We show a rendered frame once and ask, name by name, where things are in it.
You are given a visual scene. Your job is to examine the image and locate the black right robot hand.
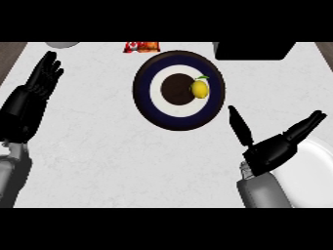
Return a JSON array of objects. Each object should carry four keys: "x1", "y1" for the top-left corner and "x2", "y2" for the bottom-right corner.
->
[{"x1": 227, "y1": 104, "x2": 329, "y2": 179}]

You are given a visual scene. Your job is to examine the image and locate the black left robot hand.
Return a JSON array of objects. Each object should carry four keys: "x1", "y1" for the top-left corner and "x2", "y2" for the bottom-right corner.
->
[{"x1": 0, "y1": 50, "x2": 65, "y2": 145}]

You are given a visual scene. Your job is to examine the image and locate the yellow lemon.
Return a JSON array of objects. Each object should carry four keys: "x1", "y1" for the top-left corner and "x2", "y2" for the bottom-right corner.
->
[{"x1": 189, "y1": 75, "x2": 211, "y2": 100}]

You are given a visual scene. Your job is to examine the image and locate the dark blue and white plate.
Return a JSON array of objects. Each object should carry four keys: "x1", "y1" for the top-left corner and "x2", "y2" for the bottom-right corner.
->
[{"x1": 131, "y1": 50, "x2": 227, "y2": 132}]

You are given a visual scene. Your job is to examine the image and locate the grey bowl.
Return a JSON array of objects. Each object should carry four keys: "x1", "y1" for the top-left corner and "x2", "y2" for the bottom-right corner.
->
[{"x1": 43, "y1": 42, "x2": 83, "y2": 50}]

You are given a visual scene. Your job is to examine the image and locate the red and orange packet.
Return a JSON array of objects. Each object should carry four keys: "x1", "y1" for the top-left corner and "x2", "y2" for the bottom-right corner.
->
[{"x1": 122, "y1": 42, "x2": 162, "y2": 54}]

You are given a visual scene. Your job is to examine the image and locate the black appliance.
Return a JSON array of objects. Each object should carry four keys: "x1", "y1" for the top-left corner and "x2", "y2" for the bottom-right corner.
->
[{"x1": 212, "y1": 42, "x2": 298, "y2": 62}]

